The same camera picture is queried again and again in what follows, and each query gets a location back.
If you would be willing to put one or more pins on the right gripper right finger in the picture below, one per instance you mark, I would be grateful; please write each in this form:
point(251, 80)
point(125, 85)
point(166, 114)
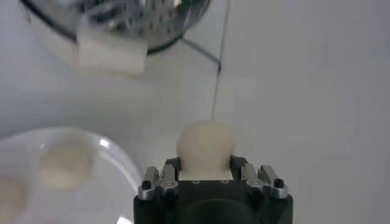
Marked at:
point(262, 182)

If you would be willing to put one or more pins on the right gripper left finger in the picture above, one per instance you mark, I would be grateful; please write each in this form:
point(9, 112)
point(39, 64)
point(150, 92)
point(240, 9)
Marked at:
point(158, 184)

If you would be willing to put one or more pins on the white steamed baozi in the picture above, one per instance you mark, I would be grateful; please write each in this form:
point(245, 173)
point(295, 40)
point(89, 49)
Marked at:
point(9, 199)
point(65, 165)
point(205, 146)

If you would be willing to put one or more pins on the stainless steel steamer basket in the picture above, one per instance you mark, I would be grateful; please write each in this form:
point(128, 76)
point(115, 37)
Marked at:
point(137, 18)

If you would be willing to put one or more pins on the white round plate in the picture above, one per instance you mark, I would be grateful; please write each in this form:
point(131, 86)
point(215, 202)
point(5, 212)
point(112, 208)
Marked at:
point(100, 198)

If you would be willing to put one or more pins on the cream white electric cooker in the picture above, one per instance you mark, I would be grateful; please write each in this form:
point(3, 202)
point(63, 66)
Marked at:
point(109, 58)

